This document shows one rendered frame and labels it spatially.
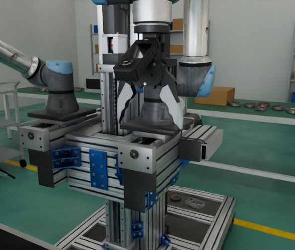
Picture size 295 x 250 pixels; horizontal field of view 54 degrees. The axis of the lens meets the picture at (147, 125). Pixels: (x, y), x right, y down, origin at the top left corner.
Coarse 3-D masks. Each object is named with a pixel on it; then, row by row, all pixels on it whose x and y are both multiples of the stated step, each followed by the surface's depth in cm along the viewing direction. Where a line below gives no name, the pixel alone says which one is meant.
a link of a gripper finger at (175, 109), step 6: (162, 90) 56; (168, 90) 55; (162, 96) 56; (168, 96) 56; (168, 102) 56; (174, 102) 55; (180, 102) 56; (168, 108) 56; (174, 108) 56; (180, 108) 56; (174, 114) 56; (180, 114) 56; (174, 120) 56; (180, 120) 56; (180, 126) 57
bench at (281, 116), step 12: (192, 108) 293; (204, 108) 293; (216, 108) 293; (228, 108) 293; (240, 108) 293; (252, 108) 293; (252, 120) 263; (264, 120) 258; (276, 120) 254; (288, 120) 249; (228, 168) 288; (240, 168) 282; (288, 180) 264
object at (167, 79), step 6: (162, 72) 55; (168, 72) 55; (162, 78) 55; (168, 78) 55; (174, 78) 56; (162, 84) 56; (168, 84) 55; (174, 84) 55; (174, 90) 55; (174, 96) 55
